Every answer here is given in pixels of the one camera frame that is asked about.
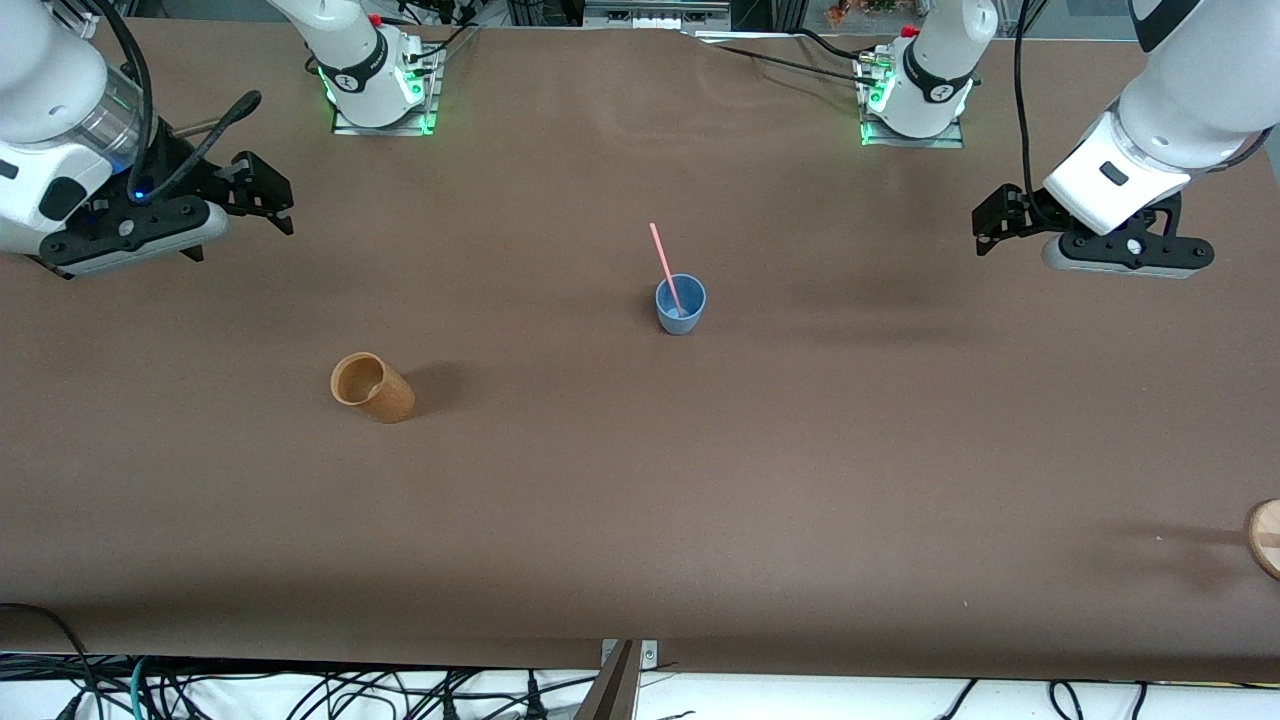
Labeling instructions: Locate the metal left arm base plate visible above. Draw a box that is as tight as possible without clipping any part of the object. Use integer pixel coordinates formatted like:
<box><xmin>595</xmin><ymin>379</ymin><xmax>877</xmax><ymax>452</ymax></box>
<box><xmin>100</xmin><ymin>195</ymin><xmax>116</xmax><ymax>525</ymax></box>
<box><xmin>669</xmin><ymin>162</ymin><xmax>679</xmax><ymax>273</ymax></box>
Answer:
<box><xmin>857</xmin><ymin>52</ymin><xmax>967</xmax><ymax>150</ymax></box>

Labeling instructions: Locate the small metal bracket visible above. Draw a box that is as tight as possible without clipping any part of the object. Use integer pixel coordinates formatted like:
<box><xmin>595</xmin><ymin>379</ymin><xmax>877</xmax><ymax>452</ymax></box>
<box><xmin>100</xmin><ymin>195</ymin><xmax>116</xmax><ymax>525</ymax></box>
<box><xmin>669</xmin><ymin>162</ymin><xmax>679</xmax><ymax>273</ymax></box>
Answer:
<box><xmin>600</xmin><ymin>638</ymin><xmax>660</xmax><ymax>672</ymax></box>

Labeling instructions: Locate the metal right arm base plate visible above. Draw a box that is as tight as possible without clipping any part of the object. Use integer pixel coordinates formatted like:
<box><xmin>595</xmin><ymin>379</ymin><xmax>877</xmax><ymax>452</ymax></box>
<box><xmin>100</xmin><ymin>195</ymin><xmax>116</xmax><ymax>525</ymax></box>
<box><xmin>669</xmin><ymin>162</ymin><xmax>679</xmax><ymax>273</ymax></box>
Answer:
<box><xmin>330</xmin><ymin>44</ymin><xmax>442</xmax><ymax>137</ymax></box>

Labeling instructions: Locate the pink straw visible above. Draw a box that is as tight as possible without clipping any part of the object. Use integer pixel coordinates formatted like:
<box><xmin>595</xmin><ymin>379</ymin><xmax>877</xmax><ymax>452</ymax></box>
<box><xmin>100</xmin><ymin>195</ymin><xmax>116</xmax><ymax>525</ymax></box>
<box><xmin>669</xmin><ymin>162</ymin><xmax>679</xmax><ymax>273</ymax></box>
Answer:
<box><xmin>648</xmin><ymin>221</ymin><xmax>687</xmax><ymax>320</ymax></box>

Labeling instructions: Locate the round wooden disc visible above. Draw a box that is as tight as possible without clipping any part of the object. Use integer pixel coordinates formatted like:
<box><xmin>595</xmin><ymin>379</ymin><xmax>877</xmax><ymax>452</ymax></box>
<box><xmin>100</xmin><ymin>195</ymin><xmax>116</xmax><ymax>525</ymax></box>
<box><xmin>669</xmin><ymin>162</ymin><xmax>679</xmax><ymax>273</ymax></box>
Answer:
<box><xmin>1245</xmin><ymin>498</ymin><xmax>1280</xmax><ymax>582</ymax></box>

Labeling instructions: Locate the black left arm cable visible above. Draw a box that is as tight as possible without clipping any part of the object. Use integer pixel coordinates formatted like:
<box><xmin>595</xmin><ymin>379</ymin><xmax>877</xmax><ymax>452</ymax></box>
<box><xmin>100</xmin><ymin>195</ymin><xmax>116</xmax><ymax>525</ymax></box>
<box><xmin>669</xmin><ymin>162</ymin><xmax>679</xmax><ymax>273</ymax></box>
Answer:
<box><xmin>1012</xmin><ymin>0</ymin><xmax>1053</xmax><ymax>203</ymax></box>

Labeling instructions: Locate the blue plastic cup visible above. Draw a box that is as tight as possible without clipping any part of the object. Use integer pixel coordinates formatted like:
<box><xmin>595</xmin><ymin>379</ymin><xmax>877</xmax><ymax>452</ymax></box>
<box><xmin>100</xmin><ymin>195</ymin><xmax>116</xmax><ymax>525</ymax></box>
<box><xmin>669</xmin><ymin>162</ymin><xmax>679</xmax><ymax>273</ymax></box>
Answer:
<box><xmin>654</xmin><ymin>272</ymin><xmax>708</xmax><ymax>337</ymax></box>

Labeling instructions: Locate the dark camera stand pole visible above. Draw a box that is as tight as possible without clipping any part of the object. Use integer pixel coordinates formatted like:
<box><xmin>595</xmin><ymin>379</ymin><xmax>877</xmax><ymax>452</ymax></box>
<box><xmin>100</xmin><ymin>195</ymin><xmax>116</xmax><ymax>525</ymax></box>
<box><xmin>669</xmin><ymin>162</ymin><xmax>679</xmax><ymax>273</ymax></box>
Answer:
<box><xmin>575</xmin><ymin>640</ymin><xmax>642</xmax><ymax>720</ymax></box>

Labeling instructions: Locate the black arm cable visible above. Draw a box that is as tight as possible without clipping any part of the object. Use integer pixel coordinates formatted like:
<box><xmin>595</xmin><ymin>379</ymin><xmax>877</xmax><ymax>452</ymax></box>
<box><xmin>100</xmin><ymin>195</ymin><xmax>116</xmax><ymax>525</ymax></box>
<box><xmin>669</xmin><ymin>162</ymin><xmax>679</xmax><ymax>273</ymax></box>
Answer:
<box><xmin>1012</xmin><ymin>0</ymin><xmax>1053</xmax><ymax>203</ymax></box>
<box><xmin>90</xmin><ymin>0</ymin><xmax>264</xmax><ymax>203</ymax></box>

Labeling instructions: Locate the brown wooden cup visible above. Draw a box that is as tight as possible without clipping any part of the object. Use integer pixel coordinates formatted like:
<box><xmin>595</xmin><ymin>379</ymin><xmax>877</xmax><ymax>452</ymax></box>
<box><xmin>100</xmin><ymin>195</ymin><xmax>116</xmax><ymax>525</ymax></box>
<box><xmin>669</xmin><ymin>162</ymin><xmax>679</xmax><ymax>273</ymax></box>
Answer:
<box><xmin>330</xmin><ymin>352</ymin><xmax>417</xmax><ymax>425</ymax></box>

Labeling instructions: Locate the grey equipment box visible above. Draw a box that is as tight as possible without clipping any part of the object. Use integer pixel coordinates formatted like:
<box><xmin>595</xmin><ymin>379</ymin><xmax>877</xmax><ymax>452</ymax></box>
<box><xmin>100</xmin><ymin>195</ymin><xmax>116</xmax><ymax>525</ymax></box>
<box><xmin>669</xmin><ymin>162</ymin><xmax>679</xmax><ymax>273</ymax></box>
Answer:
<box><xmin>583</xmin><ymin>0</ymin><xmax>734</xmax><ymax>32</ymax></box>

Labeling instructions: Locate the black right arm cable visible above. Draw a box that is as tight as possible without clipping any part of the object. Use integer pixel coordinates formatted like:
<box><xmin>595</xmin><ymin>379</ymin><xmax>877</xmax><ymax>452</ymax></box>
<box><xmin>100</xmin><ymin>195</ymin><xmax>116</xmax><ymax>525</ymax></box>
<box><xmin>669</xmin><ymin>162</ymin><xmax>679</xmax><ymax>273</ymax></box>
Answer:
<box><xmin>90</xmin><ymin>0</ymin><xmax>264</xmax><ymax>203</ymax></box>

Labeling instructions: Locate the black power cable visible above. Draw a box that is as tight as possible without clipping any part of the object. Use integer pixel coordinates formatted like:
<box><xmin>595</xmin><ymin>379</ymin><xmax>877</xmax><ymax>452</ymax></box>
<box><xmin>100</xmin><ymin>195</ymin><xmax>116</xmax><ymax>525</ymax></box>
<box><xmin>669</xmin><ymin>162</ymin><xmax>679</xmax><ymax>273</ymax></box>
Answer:
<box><xmin>690</xmin><ymin>28</ymin><xmax>881</xmax><ymax>89</ymax></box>

